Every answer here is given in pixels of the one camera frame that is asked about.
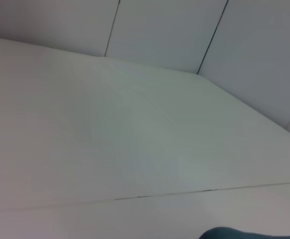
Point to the teal blue t-shirt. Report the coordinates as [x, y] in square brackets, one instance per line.
[234, 234]

